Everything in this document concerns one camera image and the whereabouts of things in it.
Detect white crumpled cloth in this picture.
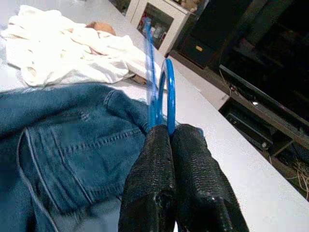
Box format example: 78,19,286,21
0,4,161,87

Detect blue plastic hanger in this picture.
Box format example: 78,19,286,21
141,16,177,136

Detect blue denim jeans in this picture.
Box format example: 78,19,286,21
0,82,176,232

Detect white glass door cabinet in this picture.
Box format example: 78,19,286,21
125,0,197,58

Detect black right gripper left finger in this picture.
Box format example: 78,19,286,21
117,124,179,232

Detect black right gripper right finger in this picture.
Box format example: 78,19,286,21
171,124,250,232

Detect baby doll head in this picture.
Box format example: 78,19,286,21
85,21,116,37

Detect black tv stand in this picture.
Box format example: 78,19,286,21
166,0,309,187

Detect black box yellow label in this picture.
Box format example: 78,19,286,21
172,0,256,71

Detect black media player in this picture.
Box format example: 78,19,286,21
225,112,275,152

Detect pale tangled cable bundle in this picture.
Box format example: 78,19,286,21
269,154,309,203

